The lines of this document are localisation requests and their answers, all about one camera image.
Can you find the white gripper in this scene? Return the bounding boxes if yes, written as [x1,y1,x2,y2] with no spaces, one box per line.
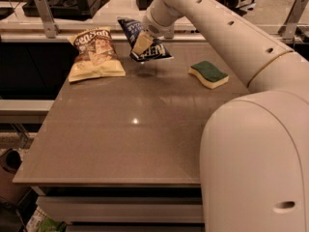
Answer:
[132,7,176,55]

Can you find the brown sea salt chip bag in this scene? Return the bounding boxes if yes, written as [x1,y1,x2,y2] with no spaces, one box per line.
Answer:
[69,27,126,83]

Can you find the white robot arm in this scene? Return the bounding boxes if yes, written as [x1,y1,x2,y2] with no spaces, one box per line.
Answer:
[143,0,309,232]

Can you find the brown cardboard box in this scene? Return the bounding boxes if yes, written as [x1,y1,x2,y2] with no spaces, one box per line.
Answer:
[0,148,30,206]

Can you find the blue chip bag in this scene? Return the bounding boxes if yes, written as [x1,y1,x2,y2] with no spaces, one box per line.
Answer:
[118,17,172,62]

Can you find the green and yellow sponge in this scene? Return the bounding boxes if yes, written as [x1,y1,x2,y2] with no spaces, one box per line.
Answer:
[188,61,229,89]

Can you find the left metal bracket post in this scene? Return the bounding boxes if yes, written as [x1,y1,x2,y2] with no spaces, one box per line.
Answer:
[34,0,59,39]

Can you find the white drawer front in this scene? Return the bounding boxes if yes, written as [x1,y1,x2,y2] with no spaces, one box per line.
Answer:
[37,196,204,223]

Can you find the green bag under table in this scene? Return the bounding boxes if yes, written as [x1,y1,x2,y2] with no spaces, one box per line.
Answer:
[37,217,67,232]

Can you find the metal bracket post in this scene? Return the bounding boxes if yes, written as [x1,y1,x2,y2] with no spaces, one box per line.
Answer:
[34,0,59,39]
[278,0,309,41]

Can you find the right metal bracket post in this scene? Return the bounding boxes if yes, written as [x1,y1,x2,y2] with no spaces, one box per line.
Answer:
[278,0,309,41]

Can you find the black tray on counter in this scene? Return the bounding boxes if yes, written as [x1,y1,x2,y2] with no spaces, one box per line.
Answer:
[22,0,110,21]

